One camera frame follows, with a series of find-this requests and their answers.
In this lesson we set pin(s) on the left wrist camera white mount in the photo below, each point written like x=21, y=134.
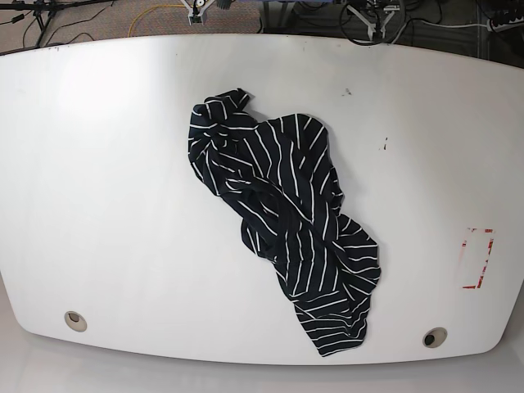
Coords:
x=382, y=20

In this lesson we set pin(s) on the black white striped T-shirt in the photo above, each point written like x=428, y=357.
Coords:
x=279, y=177

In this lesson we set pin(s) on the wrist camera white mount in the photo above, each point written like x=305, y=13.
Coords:
x=382, y=20
x=197, y=10

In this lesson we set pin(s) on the left table cable grommet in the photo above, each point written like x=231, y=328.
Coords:
x=75, y=321

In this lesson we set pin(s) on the white power strip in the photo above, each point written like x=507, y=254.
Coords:
x=506, y=19

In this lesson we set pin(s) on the red tape rectangle marking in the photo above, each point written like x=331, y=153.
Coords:
x=474, y=257

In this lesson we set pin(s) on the right table cable grommet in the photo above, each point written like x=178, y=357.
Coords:
x=435, y=337

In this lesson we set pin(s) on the black tripod stand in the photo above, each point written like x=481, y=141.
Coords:
x=43, y=12

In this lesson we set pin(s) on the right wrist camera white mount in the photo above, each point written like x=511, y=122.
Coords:
x=197, y=10

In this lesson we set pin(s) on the table cable grommet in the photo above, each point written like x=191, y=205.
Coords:
x=435, y=337
x=75, y=321

